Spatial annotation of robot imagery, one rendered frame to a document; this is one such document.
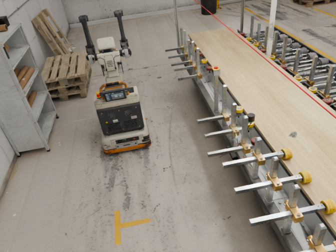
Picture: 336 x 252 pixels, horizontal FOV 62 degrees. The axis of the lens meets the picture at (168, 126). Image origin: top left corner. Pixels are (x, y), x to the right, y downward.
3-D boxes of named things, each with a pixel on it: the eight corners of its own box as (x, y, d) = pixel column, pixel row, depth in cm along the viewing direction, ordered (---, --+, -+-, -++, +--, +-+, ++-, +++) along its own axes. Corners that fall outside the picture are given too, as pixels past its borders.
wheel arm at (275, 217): (251, 227, 167) (251, 223, 165) (248, 221, 170) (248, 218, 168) (330, 209, 171) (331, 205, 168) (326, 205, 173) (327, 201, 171)
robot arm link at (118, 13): (113, 10, 338) (121, 9, 339) (113, 10, 351) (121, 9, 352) (121, 48, 357) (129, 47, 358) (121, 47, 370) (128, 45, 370)
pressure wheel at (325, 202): (318, 201, 176) (323, 214, 173) (324, 199, 169) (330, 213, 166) (326, 199, 177) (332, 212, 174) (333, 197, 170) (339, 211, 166)
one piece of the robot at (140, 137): (143, 139, 367) (142, 134, 362) (112, 145, 363) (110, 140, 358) (143, 138, 369) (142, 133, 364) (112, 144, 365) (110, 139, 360)
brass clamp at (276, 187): (273, 191, 187) (274, 186, 184) (264, 177, 198) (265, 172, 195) (282, 190, 187) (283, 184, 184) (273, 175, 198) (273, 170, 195)
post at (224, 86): (223, 127, 288) (223, 86, 260) (221, 126, 290) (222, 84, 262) (226, 127, 288) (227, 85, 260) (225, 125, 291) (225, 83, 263)
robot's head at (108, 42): (115, 47, 339) (112, 35, 341) (97, 49, 338) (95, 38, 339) (116, 51, 353) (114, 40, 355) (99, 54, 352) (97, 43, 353)
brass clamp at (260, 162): (257, 166, 207) (258, 161, 204) (250, 154, 218) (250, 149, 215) (265, 164, 208) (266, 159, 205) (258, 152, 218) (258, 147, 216)
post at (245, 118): (241, 162, 249) (244, 117, 221) (239, 159, 251) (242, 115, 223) (245, 161, 249) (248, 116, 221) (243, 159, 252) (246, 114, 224)
